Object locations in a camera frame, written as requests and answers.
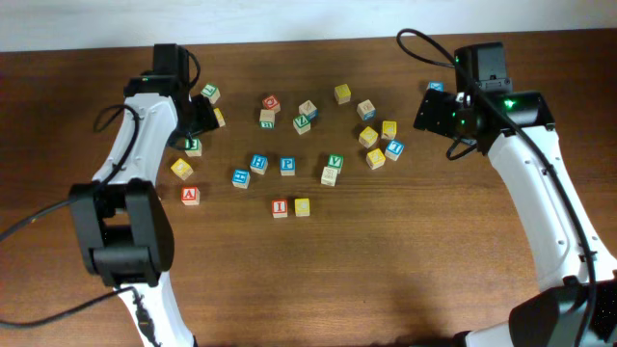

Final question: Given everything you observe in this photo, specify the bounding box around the green letter R block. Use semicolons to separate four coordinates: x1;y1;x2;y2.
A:
185;139;202;157

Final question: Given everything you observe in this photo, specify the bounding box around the red letter A block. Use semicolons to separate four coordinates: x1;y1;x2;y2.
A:
180;186;201;206

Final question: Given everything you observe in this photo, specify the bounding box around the red letter I block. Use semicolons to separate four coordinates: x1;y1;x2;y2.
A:
271;200;288;218

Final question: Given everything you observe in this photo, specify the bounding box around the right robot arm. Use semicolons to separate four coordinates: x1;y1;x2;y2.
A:
415;42;616;346

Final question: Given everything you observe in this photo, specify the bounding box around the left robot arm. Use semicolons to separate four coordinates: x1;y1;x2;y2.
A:
68;43;219;346

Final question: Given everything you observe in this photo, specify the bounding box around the yellow block right pair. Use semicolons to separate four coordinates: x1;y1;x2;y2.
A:
213;108;226;127

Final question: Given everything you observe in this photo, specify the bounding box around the green letter L block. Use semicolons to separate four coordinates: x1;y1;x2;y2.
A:
201;83;221;104

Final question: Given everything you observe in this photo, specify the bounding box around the blue letter X block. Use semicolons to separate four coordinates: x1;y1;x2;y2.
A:
427;81;443;92

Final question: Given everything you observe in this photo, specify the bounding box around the blue letter I block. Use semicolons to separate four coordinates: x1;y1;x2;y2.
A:
385;140;405;161

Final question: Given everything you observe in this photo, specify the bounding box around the green side wooden block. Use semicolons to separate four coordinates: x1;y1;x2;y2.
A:
259;109;276;129

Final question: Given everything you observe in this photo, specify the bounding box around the red letter C block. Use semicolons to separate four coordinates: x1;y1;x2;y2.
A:
262;94;281;113

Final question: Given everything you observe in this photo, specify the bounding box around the blue block lower left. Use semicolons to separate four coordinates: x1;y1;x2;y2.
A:
231;169;251;189

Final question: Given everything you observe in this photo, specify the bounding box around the blue letter H block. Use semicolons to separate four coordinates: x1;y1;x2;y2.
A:
250;154;268;174

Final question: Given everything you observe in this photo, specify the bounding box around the blue letter P block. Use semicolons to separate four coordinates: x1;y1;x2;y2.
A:
280;157;296;176

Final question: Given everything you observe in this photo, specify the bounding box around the green letter Z block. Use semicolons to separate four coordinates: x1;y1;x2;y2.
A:
293;115;310;135

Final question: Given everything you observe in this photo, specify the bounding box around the green letter V block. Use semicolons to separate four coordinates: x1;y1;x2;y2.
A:
327;154;344;174

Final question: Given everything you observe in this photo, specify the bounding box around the plain carved wooden block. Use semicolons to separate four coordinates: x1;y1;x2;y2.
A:
321;167;338;186

